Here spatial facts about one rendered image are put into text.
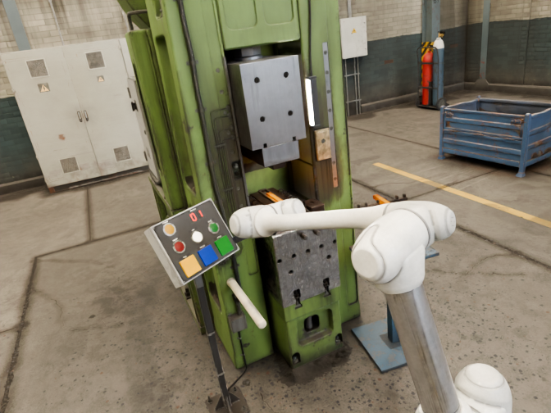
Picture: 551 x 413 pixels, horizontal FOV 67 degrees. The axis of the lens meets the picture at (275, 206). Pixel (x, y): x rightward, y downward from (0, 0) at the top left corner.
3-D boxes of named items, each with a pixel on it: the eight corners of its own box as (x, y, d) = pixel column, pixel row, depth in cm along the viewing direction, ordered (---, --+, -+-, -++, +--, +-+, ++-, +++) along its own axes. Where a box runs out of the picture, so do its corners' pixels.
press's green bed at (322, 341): (345, 347, 261) (339, 285, 243) (293, 372, 248) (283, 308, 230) (302, 303, 308) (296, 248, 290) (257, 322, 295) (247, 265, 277)
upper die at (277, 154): (299, 158, 212) (298, 139, 208) (264, 167, 205) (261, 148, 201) (266, 143, 248) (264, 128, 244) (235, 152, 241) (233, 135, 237)
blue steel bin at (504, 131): (561, 160, 504) (570, 100, 476) (521, 177, 471) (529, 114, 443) (474, 145, 603) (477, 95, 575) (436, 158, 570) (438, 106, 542)
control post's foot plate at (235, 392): (252, 411, 226) (249, 399, 222) (214, 430, 218) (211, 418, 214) (239, 385, 244) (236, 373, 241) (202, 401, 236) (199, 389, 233)
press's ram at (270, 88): (321, 133, 213) (313, 52, 198) (252, 151, 200) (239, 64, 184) (284, 124, 249) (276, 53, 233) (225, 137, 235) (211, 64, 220)
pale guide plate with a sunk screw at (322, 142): (331, 157, 234) (329, 128, 228) (317, 161, 231) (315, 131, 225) (330, 156, 236) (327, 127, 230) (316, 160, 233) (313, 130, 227)
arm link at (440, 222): (398, 192, 123) (373, 208, 115) (459, 191, 110) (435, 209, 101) (407, 232, 127) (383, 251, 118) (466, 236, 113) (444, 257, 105)
